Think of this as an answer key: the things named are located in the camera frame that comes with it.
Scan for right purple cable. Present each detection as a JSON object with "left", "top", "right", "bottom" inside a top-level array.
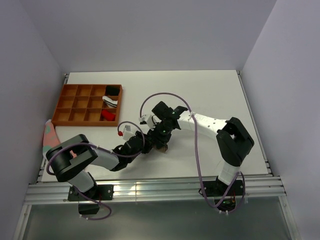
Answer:
[{"left": 138, "top": 92, "right": 246, "bottom": 216}]

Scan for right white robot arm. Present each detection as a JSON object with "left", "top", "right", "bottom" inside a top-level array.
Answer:
[{"left": 140, "top": 101, "right": 255, "bottom": 195}]

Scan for pink patterned sock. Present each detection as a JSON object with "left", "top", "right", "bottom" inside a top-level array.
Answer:
[{"left": 42, "top": 119, "right": 61, "bottom": 159}]

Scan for brown striped sock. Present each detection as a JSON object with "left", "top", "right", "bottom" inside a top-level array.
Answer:
[{"left": 153, "top": 144, "right": 169, "bottom": 153}]

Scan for red christmas sock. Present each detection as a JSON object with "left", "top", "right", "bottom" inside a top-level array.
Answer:
[{"left": 101, "top": 109, "right": 116, "bottom": 122}]

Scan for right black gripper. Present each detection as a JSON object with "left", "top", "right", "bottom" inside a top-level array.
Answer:
[{"left": 147, "top": 120, "right": 172, "bottom": 150}]

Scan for white black rolled sock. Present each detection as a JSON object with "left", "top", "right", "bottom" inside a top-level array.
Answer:
[{"left": 102, "top": 95, "right": 118, "bottom": 108}]

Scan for aluminium frame rail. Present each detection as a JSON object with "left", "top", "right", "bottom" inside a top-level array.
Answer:
[{"left": 23, "top": 176, "right": 287, "bottom": 205}]

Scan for orange compartment tray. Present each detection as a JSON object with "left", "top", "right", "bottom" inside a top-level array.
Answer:
[{"left": 51, "top": 84, "right": 123, "bottom": 127}]

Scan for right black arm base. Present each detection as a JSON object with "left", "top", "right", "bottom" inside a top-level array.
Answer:
[{"left": 203, "top": 180, "right": 245, "bottom": 197}]

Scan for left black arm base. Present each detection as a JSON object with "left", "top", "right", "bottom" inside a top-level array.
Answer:
[{"left": 67, "top": 184, "right": 114, "bottom": 202}]

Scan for purple cable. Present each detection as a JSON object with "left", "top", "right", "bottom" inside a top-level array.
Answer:
[
  {"left": 138, "top": 92, "right": 246, "bottom": 216},
  {"left": 46, "top": 121, "right": 146, "bottom": 221}
]

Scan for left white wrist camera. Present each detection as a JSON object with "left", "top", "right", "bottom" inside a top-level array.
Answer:
[{"left": 118, "top": 125, "right": 135, "bottom": 141}]

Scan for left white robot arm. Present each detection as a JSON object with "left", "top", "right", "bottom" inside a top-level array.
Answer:
[{"left": 45, "top": 131, "right": 153, "bottom": 200}]

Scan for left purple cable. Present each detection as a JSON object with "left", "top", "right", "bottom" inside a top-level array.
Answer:
[{"left": 46, "top": 121, "right": 146, "bottom": 221}]

